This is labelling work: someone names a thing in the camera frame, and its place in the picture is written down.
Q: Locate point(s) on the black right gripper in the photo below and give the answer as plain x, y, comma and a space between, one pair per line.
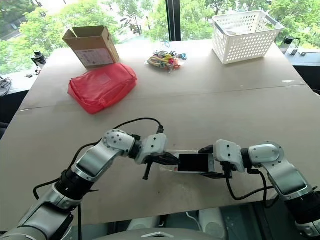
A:
227, 170

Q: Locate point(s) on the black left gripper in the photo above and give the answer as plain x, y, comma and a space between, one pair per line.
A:
155, 160

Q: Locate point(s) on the white smartphone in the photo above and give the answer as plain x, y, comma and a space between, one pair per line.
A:
193, 163

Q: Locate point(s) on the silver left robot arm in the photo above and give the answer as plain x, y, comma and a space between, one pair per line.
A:
90, 162

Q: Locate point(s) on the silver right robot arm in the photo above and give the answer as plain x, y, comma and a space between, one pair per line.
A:
282, 170

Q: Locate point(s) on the white rounded shell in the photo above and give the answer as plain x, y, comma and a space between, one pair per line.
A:
143, 223
213, 223

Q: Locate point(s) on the red zipped fabric pouch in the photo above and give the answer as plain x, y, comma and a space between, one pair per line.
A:
102, 85

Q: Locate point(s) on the white perforated plastic basket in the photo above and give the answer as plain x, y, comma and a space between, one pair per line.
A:
243, 42

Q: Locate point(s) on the open brown cardboard box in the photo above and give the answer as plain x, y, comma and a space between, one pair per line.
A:
93, 51

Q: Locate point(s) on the white window sill shelf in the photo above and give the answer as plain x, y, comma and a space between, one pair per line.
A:
303, 57

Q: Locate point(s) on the black tripod device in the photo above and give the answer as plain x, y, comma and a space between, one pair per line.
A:
38, 58
289, 40

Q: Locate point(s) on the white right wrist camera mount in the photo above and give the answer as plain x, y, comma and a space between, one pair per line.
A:
228, 152

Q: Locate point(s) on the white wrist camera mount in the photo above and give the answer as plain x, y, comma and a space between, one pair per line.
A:
228, 152
155, 145

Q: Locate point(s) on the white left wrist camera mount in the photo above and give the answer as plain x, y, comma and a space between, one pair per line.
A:
155, 145

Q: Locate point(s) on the black window frame post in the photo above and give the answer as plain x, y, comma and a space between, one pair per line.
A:
173, 20

